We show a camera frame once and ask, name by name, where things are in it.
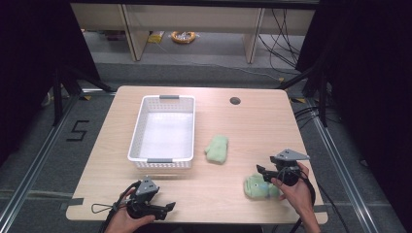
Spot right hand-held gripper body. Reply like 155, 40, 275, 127
269, 148, 311, 187

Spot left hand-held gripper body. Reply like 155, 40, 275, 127
125, 175, 164, 221

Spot green mitten with face print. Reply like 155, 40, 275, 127
243, 173, 282, 201

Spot plain green mitten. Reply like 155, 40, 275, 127
204, 134, 229, 165

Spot white plastic basket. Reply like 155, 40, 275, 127
126, 94, 196, 170

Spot person's left hand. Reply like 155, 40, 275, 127
104, 187, 156, 233

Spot person's right hand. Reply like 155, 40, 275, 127
270, 161, 314, 216

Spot black metal stand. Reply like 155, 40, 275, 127
275, 62, 328, 128
51, 63, 115, 127

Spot dark curtain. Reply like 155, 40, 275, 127
294, 0, 412, 227
0, 0, 102, 164

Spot light wooden shelf unit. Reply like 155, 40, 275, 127
70, 2, 317, 64

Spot yellow packet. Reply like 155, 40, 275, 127
147, 30, 166, 45

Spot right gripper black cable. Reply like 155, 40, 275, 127
290, 168, 318, 233

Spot metal floor rail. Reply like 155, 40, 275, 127
0, 92, 81, 229
309, 96, 381, 233

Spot black floor cables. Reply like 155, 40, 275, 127
292, 104, 326, 124

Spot thin white floor cable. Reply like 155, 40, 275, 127
154, 41, 284, 83

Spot hanging black cables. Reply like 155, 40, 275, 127
257, 8, 303, 70

